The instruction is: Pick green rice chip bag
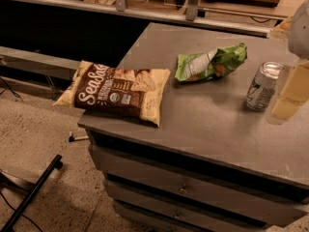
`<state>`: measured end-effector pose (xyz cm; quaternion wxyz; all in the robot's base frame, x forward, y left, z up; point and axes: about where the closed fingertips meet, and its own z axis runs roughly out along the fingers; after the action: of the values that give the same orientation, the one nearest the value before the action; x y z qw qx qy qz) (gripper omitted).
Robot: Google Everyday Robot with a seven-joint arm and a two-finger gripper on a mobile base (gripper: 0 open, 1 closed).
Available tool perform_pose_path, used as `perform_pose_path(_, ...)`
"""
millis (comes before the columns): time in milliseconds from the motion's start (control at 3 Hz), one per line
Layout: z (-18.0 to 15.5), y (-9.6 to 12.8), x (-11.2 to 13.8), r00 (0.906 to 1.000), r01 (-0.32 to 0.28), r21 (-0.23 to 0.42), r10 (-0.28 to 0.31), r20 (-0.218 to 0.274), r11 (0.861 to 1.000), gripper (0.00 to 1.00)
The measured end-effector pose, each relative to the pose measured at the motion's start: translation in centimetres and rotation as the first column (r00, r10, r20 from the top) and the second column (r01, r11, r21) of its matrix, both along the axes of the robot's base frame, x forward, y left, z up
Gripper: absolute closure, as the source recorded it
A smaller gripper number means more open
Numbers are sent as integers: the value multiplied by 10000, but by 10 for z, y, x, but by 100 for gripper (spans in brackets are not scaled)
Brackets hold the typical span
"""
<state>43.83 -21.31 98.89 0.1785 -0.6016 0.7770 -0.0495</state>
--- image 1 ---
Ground green rice chip bag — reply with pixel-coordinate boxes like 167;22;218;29
175;43;247;82

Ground small wooden black-tipped stick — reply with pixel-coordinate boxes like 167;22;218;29
68;131;89;142

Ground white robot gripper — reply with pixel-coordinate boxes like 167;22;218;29
271;0;309;120

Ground black metal stand leg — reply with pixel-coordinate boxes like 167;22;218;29
0;155;63;232

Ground grey drawer cabinet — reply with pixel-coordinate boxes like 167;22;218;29
79;23;309;232

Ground grey metal bench rail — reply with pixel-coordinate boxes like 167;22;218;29
0;46;79;80

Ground brown sea salt chip bag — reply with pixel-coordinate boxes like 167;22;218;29
54;61;170;126

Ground silver beverage can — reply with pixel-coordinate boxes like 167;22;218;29
246;62;283;111

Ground wooden shelf with clutter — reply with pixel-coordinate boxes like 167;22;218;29
12;0;305;37

